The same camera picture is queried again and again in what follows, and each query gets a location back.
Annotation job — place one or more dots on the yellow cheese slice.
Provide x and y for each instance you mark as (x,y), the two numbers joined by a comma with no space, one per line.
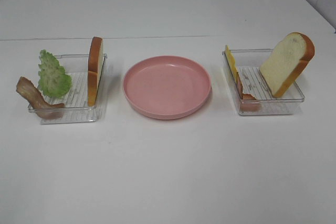
(231,62)

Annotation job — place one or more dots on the bacon strip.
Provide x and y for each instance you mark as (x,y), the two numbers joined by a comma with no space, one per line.
(248,102)
(34,95)

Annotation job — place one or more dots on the bread slice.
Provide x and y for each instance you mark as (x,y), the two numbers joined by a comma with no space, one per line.
(286,62)
(95,62)

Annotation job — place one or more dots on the green lettuce leaf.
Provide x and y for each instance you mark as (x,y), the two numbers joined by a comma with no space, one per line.
(53,80)

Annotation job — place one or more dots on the pink round plate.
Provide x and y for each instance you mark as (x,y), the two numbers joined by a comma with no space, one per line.
(167,87)

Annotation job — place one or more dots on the right clear plastic tray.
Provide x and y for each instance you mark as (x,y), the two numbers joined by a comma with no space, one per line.
(247,62)

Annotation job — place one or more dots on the clear plastic tray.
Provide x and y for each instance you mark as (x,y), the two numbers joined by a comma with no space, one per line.
(247,62)
(76,108)

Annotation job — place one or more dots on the left clear plastic tray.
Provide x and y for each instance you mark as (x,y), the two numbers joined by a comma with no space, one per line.
(76,108)

